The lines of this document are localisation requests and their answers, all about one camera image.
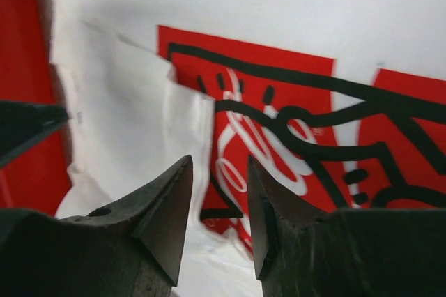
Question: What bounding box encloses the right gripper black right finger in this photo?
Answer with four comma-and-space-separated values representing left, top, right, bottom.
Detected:
247, 158, 445, 296

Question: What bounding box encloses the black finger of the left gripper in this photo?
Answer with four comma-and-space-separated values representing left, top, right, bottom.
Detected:
1, 100, 68, 167

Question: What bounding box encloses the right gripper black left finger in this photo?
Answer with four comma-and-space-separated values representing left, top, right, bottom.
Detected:
1, 155, 193, 296

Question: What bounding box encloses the white printed t-shirt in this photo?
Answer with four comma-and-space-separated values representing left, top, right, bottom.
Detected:
50, 0, 445, 296

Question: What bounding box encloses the red plastic bin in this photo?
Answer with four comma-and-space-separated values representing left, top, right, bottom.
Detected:
1, 0, 71, 215

